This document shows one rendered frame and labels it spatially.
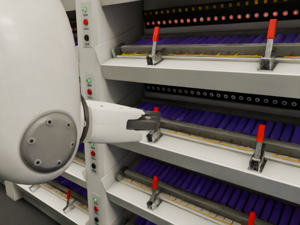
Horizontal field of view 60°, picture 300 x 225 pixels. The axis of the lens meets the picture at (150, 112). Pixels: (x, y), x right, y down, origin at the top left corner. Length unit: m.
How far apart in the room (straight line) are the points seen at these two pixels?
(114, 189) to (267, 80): 0.57
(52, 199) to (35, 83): 1.09
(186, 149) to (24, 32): 0.51
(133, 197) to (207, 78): 0.44
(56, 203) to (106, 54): 0.71
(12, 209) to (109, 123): 1.22
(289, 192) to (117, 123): 0.37
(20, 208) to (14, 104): 1.32
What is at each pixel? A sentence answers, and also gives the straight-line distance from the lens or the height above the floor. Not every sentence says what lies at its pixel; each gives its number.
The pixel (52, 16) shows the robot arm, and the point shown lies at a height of 0.78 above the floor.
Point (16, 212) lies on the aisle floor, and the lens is 1.48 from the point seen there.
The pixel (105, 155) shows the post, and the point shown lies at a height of 0.43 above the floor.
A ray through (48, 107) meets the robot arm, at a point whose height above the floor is 0.72.
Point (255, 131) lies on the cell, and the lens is 0.65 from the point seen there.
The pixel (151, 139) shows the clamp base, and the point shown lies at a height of 0.52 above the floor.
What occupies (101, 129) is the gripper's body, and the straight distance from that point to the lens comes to 0.32.
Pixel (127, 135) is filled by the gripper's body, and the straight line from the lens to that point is 0.35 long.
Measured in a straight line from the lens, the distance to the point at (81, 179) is 0.97.
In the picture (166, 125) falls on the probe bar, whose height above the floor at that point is 0.55.
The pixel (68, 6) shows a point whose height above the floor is 0.88.
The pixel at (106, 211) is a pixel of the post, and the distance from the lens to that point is 0.93.
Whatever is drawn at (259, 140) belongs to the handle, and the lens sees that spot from 0.57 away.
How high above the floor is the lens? 0.76
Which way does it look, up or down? 14 degrees down
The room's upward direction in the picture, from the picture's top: straight up
